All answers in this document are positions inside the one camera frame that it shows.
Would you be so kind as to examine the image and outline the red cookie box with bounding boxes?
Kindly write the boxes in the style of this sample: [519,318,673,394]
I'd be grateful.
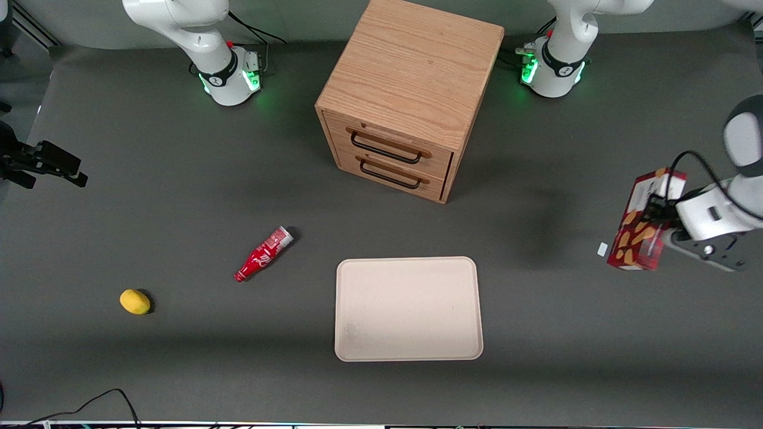
[607,167,688,272]

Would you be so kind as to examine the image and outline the beige rectangular tray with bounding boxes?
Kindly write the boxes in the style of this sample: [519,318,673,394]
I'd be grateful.
[334,256,484,362]

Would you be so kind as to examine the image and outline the yellow lemon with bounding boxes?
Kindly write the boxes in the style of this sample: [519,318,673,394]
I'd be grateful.
[119,289,151,315]

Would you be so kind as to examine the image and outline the red cola bottle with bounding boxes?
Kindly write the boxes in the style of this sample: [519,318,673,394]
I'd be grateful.
[234,226,294,283]

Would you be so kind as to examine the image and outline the wooden two-drawer cabinet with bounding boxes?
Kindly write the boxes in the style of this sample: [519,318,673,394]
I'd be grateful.
[315,0,505,204]

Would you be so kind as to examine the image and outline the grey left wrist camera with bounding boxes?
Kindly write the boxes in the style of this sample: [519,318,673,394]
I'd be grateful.
[670,229,749,273]

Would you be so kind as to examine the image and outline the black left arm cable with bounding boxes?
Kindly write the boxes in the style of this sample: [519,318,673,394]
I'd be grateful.
[664,150,763,222]

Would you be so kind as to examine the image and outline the aluminium frame rail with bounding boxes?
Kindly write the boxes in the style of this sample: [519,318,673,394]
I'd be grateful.
[11,0,61,49]

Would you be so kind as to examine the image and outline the black left base cable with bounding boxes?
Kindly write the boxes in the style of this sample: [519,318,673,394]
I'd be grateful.
[500,18,559,67]

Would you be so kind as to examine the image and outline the black base cable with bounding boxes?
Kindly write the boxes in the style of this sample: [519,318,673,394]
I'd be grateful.
[228,10,287,46]
[500,18,559,67]

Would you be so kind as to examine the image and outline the black table edge cable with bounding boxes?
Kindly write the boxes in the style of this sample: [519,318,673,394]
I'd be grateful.
[24,388,141,427]

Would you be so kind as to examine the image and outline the black right base cable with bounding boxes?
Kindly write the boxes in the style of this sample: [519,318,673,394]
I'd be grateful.
[228,10,287,46]

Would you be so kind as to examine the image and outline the short black drawer handle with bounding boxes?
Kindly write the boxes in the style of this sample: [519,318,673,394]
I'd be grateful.
[359,158,423,191]

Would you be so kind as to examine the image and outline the wide black drawer handle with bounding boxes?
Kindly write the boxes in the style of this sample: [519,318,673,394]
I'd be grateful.
[350,132,426,165]

